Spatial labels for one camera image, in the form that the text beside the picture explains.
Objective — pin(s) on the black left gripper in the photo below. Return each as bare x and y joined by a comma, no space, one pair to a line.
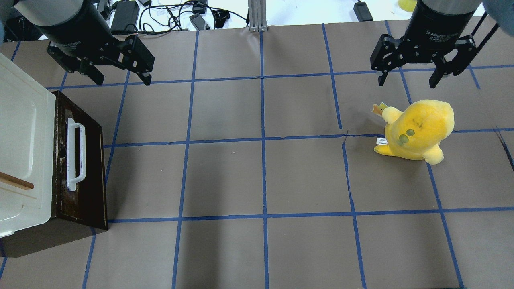
69,31

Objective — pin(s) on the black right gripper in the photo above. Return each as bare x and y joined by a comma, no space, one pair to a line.
434,25

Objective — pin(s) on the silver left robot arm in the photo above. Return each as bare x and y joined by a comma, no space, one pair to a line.
81,40

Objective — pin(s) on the yellow plush toy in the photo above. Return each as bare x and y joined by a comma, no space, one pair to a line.
416,132

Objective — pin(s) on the black power adapter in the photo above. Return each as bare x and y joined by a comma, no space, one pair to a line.
125,16

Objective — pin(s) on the dark oven door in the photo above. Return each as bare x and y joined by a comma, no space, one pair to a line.
77,198

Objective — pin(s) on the wooden stick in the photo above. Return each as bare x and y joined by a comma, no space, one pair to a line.
16,182

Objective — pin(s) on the white door handle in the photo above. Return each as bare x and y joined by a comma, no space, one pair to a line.
76,164

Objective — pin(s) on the aluminium frame post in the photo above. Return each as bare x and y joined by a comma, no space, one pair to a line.
257,16

